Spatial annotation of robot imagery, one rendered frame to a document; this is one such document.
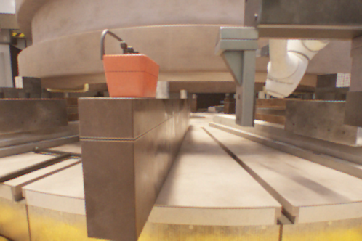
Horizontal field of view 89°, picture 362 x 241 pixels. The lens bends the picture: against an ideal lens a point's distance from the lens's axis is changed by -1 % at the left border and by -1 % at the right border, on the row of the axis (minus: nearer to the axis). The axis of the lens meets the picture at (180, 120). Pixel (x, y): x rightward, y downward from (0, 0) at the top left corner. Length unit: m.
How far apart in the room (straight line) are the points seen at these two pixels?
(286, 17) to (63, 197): 0.87
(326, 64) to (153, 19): 1.18
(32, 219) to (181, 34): 1.19
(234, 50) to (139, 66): 0.40
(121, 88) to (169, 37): 0.67
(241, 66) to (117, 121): 0.33
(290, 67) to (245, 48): 0.55
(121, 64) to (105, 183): 0.33
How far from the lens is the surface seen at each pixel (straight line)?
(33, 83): 1.77
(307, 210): 0.87
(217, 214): 0.74
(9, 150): 1.63
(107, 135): 0.49
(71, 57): 1.55
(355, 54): 0.30
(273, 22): 0.22
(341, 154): 1.35
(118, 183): 0.52
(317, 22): 0.24
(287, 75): 0.76
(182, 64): 1.17
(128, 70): 0.59
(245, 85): 0.21
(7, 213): 1.28
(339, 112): 1.24
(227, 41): 0.21
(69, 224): 0.99
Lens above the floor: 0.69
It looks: 7 degrees down
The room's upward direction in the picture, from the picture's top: straight up
